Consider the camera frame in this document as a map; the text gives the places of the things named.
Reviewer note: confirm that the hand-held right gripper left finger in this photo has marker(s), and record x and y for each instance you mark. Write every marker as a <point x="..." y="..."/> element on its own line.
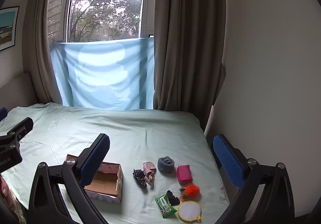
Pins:
<point x="93" y="161"/>

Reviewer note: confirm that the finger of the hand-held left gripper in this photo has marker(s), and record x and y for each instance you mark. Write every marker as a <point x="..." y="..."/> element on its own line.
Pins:
<point x="21" y="126"/>
<point x="2" y="113"/>

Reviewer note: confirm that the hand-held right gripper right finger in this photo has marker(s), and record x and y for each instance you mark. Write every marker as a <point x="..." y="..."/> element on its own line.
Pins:
<point x="228" y="161"/>

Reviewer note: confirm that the cardboard box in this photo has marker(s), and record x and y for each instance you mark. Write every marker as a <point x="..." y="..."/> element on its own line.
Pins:
<point x="105" y="183"/>

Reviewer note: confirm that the pink pouch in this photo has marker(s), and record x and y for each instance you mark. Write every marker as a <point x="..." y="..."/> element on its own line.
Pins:
<point x="184" y="174"/>

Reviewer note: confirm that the orange fluffy toy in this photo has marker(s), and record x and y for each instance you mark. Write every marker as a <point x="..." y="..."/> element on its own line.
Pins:
<point x="191" y="191"/>

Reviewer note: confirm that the black printed scarf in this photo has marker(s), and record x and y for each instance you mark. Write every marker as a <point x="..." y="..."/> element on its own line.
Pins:
<point x="140" y="178"/>

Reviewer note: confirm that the yellow round mesh pouch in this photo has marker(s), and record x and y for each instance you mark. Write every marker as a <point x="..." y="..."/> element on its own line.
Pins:
<point x="189" y="211"/>

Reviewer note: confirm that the green tissue packet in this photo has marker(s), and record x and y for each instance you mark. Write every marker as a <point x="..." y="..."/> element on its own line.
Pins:
<point x="165" y="207"/>

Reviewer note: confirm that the person's left hand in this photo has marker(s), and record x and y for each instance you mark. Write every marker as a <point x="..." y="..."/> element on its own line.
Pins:
<point x="6" y="192"/>

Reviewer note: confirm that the beige headboard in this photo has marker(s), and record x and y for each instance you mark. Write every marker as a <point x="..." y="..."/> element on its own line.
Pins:
<point x="17" y="88"/>

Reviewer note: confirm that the patterned blanket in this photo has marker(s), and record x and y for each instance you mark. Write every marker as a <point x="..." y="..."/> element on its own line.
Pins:
<point x="18" y="207"/>

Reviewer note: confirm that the pink cloth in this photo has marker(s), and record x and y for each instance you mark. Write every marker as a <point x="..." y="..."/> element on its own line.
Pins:
<point x="150" y="172"/>

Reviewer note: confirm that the grey-blue scrunchie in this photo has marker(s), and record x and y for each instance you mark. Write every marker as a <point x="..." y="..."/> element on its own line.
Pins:
<point x="166" y="165"/>

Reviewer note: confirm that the brown curtain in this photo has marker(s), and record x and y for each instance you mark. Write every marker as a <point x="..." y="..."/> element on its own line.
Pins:
<point x="188" y="38"/>
<point x="37" y="38"/>

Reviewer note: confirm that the light blue hanging cloth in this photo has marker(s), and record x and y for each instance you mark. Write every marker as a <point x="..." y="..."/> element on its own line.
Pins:
<point x="105" y="73"/>

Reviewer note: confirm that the window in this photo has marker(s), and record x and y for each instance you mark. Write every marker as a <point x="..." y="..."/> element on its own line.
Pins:
<point x="105" y="3"/>

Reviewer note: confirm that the wall poster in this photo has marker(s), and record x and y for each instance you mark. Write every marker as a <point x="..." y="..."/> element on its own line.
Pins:
<point x="7" y="28"/>

